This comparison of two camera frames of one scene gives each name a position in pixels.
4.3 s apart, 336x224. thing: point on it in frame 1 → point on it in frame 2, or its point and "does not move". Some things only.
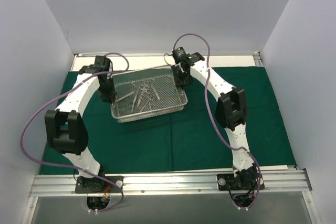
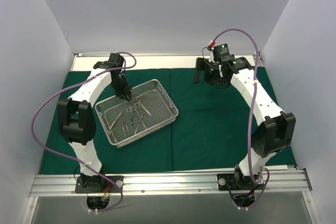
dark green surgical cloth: x=190 y=138 → x=61 y=155
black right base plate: x=245 y=181 does not move
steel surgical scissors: x=144 y=89 → x=138 y=99
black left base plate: x=96 y=184 does not move
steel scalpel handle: x=155 y=92 → x=137 y=127
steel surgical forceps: x=139 y=102 → x=134 y=108
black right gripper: x=182 y=81 → x=205 y=70
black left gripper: x=107 y=95 → x=124 y=93
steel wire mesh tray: x=141 y=94 → x=149 y=108
